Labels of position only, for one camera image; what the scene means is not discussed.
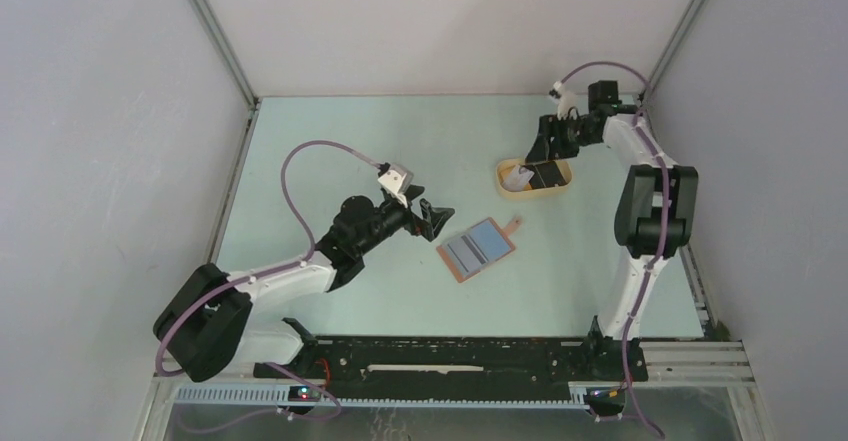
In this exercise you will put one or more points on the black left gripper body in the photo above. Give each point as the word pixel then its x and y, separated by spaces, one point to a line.
pixel 389 217

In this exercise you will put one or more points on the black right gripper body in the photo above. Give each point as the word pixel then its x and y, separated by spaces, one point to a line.
pixel 568 134

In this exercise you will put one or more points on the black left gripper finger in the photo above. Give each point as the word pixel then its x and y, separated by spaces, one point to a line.
pixel 433 219
pixel 410 193

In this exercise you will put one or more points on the orange leather card holder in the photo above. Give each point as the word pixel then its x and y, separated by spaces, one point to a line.
pixel 493 239

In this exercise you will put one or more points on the white striped credit card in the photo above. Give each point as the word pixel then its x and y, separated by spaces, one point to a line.
pixel 466 257

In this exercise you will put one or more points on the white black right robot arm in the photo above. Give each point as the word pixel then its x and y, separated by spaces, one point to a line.
pixel 655 212

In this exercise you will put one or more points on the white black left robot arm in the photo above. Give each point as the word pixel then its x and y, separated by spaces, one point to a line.
pixel 219 318

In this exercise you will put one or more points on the black gold-lined credit card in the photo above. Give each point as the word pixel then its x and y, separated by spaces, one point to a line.
pixel 547 175

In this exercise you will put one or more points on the beige oval tray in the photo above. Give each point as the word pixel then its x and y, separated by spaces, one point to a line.
pixel 504 166

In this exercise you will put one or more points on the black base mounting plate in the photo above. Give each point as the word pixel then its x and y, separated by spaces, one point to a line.
pixel 479 369

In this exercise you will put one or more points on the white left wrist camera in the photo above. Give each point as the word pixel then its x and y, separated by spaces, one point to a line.
pixel 394 180

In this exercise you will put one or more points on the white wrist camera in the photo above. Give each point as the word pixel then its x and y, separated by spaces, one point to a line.
pixel 564 99
pixel 394 180

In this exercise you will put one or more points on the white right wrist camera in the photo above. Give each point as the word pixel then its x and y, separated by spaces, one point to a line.
pixel 564 99

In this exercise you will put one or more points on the aluminium frame rail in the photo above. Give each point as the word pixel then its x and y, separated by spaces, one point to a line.
pixel 222 45

